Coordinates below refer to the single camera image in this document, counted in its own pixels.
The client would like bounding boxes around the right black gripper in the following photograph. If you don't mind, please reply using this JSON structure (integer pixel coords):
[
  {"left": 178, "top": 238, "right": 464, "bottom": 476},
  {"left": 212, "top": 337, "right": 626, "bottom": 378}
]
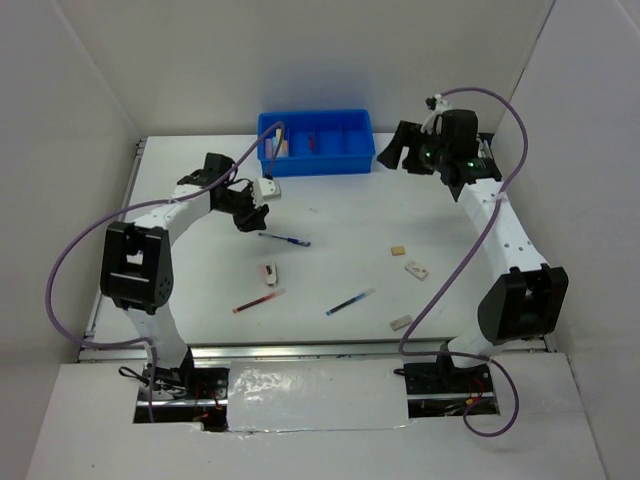
[{"left": 376, "top": 120, "right": 451, "bottom": 175}]

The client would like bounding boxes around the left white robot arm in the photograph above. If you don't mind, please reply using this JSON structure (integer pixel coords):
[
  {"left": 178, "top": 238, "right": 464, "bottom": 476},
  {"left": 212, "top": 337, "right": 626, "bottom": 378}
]
[{"left": 100, "top": 153, "right": 280, "bottom": 399}]

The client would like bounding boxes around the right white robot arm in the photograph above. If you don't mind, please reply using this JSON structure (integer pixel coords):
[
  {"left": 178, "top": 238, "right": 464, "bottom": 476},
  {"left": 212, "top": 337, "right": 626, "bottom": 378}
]
[{"left": 378, "top": 109, "right": 569, "bottom": 392}]

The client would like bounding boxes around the blue ballpoint pen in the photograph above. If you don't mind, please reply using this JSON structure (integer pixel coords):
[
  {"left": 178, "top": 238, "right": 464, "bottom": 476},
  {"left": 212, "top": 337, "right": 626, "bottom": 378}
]
[{"left": 258, "top": 232, "right": 311, "bottom": 247}]

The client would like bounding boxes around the pink white eraser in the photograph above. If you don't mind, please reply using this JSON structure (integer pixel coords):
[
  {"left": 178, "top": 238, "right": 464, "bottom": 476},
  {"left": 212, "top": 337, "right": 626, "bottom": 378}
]
[{"left": 259, "top": 261, "right": 278, "bottom": 287}]

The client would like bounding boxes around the red refill pen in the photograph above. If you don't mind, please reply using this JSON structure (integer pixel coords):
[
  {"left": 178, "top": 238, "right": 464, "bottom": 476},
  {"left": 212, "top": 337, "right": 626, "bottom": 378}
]
[{"left": 232, "top": 289, "right": 286, "bottom": 314}]

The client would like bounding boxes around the blue divided plastic bin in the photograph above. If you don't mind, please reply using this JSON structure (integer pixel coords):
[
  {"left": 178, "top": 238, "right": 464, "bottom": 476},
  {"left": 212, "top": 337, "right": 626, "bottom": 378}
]
[{"left": 257, "top": 109, "right": 376, "bottom": 177}]

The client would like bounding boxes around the white red eraser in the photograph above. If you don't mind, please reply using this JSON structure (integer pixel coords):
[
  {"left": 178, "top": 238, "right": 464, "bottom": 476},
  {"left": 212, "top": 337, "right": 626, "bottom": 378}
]
[{"left": 404, "top": 260, "right": 428, "bottom": 281}]

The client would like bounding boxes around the blue refill pen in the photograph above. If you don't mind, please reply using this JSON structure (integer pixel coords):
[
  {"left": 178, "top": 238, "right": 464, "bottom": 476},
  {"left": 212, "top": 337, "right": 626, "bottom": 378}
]
[{"left": 325, "top": 288, "right": 376, "bottom": 316}]

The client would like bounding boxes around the grey white eraser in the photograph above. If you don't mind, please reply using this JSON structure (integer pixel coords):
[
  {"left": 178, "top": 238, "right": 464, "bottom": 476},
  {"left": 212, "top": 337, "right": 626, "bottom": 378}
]
[{"left": 390, "top": 315, "right": 413, "bottom": 331}]

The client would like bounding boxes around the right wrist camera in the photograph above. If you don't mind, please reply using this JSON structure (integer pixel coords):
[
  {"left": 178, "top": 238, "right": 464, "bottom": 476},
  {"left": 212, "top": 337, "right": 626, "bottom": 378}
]
[{"left": 421, "top": 94, "right": 452, "bottom": 133}]

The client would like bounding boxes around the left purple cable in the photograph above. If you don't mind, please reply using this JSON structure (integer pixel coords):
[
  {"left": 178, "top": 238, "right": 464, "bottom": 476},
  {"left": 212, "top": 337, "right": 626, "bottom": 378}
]
[{"left": 45, "top": 121, "right": 287, "bottom": 424}]

